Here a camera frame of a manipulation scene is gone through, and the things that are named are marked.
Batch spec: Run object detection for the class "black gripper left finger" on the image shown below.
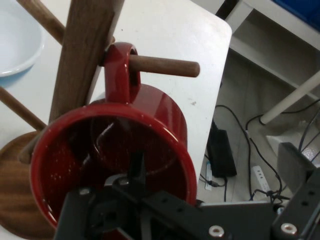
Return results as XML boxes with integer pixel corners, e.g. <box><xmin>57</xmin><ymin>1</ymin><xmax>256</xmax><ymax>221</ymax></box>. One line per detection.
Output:
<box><xmin>53</xmin><ymin>149</ymin><xmax>209</xmax><ymax>240</ymax></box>

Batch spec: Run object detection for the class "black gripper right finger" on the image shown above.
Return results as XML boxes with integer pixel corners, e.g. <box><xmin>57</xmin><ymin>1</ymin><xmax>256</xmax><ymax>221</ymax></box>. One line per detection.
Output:
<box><xmin>271</xmin><ymin>141</ymin><xmax>320</xmax><ymax>240</ymax></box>

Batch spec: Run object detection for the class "red enamel mug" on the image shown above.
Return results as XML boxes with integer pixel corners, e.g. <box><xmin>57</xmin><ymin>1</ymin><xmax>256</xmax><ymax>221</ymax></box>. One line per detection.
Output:
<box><xmin>29</xmin><ymin>41</ymin><xmax>198</xmax><ymax>233</ymax></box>

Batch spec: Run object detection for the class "white power strip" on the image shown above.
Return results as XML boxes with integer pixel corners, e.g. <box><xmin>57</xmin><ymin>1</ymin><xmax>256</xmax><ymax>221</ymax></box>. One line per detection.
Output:
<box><xmin>252</xmin><ymin>164</ymin><xmax>272</xmax><ymax>192</ymax></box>

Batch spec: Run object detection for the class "black power adapter brick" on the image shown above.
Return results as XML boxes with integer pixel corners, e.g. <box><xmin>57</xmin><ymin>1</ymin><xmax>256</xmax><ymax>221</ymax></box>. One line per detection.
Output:
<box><xmin>206</xmin><ymin>119</ymin><xmax>238</xmax><ymax>178</ymax></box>

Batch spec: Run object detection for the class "white round furniture leg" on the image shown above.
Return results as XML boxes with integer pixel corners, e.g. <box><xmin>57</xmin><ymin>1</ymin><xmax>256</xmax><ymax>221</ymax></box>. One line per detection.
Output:
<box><xmin>259</xmin><ymin>71</ymin><xmax>320</xmax><ymax>126</ymax></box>

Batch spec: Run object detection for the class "brown wooden mug tree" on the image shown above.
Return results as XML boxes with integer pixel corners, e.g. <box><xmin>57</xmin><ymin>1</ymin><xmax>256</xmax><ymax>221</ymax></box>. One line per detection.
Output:
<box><xmin>0</xmin><ymin>0</ymin><xmax>201</xmax><ymax>238</ymax></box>

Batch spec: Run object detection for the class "blue plastic bin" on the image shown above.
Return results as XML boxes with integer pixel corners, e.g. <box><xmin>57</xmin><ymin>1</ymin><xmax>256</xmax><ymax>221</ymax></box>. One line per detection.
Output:
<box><xmin>279</xmin><ymin>0</ymin><xmax>320</xmax><ymax>29</ymax></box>

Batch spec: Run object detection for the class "blue bowl white inside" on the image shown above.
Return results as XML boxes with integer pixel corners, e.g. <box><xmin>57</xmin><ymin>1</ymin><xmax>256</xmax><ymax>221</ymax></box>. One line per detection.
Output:
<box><xmin>0</xmin><ymin>0</ymin><xmax>46</xmax><ymax>79</ymax></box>

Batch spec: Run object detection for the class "black floor cable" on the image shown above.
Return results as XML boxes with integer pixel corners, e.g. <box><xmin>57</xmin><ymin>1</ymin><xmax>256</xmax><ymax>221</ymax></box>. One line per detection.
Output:
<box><xmin>214</xmin><ymin>104</ymin><xmax>256</xmax><ymax>202</ymax></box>

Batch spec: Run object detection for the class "white shelf frame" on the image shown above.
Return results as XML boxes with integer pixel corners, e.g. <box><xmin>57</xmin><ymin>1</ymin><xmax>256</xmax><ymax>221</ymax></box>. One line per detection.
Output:
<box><xmin>224</xmin><ymin>0</ymin><xmax>320</xmax><ymax>101</ymax></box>

